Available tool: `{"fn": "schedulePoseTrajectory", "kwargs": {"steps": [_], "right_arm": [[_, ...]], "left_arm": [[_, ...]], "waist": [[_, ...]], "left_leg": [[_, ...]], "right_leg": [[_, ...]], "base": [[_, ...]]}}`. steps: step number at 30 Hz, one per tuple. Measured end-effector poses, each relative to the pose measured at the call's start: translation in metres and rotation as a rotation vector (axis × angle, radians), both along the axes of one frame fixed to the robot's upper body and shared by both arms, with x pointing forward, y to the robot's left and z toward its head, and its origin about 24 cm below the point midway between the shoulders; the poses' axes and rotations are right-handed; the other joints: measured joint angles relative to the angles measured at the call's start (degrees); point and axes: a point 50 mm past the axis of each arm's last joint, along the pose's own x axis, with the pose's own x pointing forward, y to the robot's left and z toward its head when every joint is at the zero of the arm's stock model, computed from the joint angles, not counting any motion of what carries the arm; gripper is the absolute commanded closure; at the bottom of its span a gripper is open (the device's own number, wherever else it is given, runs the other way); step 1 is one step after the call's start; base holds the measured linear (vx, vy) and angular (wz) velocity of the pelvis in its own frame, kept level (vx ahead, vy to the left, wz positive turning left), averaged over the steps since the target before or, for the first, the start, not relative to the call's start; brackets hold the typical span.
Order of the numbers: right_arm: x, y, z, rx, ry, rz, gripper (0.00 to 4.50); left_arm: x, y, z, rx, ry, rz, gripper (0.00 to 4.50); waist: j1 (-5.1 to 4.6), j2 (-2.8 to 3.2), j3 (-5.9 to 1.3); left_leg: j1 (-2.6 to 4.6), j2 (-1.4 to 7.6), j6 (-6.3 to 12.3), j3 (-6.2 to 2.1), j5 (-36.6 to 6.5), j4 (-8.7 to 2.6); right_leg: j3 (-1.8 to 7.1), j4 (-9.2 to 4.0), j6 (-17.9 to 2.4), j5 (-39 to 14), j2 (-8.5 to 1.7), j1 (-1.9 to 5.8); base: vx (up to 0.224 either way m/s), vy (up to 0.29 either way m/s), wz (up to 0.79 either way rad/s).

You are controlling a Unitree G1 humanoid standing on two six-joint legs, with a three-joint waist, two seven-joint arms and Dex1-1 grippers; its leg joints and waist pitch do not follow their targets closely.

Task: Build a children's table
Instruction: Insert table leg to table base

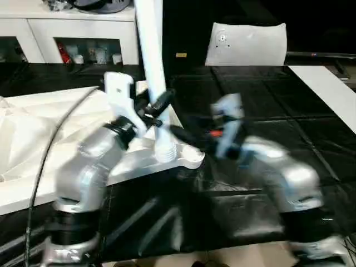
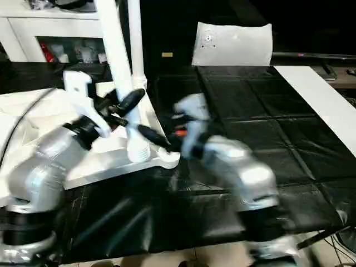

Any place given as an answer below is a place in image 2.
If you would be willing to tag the grey clutter on cabinet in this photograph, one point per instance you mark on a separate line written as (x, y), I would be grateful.
(61, 3)

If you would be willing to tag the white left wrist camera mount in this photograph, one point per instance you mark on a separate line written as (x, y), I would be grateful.
(83, 100)

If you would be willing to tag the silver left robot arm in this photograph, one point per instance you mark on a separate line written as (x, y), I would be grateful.
(39, 178)

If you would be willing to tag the white cushion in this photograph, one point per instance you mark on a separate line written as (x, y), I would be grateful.
(232, 44)

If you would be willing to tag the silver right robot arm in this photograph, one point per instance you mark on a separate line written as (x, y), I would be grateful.
(250, 189)

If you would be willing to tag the black metal stand leg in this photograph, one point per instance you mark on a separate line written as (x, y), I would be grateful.
(328, 236)

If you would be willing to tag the black work mat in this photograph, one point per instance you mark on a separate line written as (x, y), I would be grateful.
(278, 139)

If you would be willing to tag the white plastic table leg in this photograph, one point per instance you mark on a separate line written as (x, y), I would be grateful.
(137, 39)
(119, 61)

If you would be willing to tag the small tan label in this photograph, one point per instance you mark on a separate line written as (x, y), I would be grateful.
(167, 54)

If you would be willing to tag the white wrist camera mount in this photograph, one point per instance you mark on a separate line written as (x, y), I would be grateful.
(192, 122)
(83, 100)

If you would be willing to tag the white cabinet with glass doors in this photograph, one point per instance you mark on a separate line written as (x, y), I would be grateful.
(33, 30)

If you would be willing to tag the red bottle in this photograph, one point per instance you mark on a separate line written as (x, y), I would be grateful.
(48, 53)

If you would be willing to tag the white flat board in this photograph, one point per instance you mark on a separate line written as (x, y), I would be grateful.
(325, 100)

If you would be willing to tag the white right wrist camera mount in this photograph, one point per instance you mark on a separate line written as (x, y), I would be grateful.
(192, 122)

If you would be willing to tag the white plastic table top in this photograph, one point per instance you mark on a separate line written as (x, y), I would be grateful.
(111, 156)

